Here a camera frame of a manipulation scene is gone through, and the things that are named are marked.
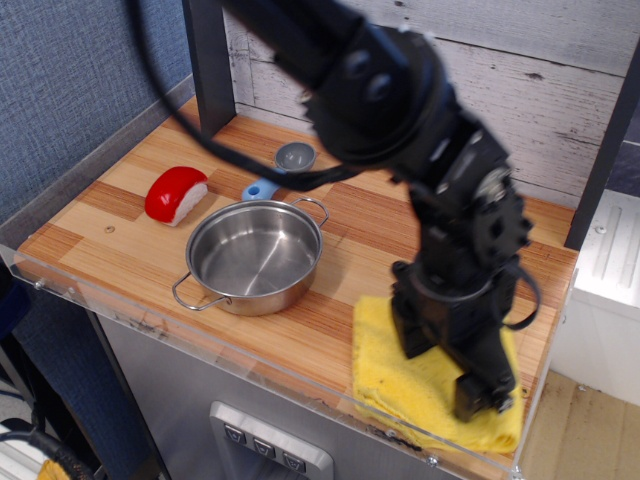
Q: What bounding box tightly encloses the stainless steel pot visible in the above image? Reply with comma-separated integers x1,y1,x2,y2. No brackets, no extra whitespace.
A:
172,198,330,316

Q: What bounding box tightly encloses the yellow object bottom left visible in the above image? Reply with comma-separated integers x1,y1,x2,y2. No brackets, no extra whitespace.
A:
36,459,70,480

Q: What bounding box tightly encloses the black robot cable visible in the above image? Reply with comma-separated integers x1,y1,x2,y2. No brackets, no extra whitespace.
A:
125,0,361,193

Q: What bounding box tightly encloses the black cable bottom left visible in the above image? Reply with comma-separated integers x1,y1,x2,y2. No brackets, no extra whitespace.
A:
0,427,96,480

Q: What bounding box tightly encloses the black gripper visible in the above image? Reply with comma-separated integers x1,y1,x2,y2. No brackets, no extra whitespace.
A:
391,257,518,422

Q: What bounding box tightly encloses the dark grey right post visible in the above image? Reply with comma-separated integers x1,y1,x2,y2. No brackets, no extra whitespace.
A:
564,45,639,250

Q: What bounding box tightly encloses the white cabinet at right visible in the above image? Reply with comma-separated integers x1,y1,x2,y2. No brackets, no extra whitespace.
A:
550,190,639,405

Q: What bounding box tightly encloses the red white cheese wedge toy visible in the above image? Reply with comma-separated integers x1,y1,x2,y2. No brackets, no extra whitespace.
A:
144,166,208,227

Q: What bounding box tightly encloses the blue grey ice cream scoop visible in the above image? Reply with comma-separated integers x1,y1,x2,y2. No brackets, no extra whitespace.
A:
241,142,317,201

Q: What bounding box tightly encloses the dark grey left post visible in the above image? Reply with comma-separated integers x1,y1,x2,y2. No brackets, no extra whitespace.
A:
182,0,236,139

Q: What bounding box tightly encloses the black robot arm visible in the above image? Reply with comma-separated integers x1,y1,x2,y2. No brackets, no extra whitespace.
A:
225,1,531,421

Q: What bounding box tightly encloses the silver button panel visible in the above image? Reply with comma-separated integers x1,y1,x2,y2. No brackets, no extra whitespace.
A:
210,401,334,480

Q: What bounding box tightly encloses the yellow towel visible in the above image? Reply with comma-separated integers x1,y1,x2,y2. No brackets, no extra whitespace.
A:
352,296,524,454

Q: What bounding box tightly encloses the dark grey post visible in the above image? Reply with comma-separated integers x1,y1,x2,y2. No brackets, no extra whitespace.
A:
182,0,236,139
564,45,639,250

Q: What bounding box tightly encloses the clear acrylic edge guard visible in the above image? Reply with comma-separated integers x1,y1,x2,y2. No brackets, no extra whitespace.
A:
0,229,579,480

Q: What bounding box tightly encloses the silver toy dishwasher front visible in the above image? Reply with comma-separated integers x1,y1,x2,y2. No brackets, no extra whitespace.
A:
100,317,512,479

